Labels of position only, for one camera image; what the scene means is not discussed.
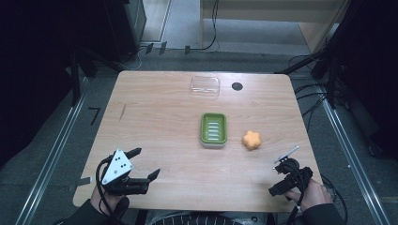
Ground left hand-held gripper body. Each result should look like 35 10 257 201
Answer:
100 149 151 197

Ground person's right hand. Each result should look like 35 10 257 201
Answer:
283 178 333 213

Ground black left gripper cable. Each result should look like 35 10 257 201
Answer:
95 155 125 225

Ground light wooden furniture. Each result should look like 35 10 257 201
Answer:
199 0 352 54

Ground person's left hand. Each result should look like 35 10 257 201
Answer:
90 186 127 218

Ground black metal stand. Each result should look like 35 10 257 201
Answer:
64 46 126 108
274 43 346 111

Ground black floor cables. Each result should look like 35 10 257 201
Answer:
287 54 332 132

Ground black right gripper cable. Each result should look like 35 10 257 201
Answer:
285 163 314 225

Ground black cabinet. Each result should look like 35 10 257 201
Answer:
101 0 148 64

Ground black hanging cable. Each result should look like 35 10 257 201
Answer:
187 0 221 53

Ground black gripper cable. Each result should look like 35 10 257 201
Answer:
95 155 125 225
285 163 314 225

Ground clear plastic lid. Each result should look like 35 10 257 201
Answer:
190 75 222 98

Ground metal floor rail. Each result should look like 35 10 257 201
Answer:
14 76 90 225
317 83 393 225

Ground green soap dish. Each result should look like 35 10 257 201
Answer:
200 112 228 149

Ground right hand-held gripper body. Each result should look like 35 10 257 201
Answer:
273 145 314 192

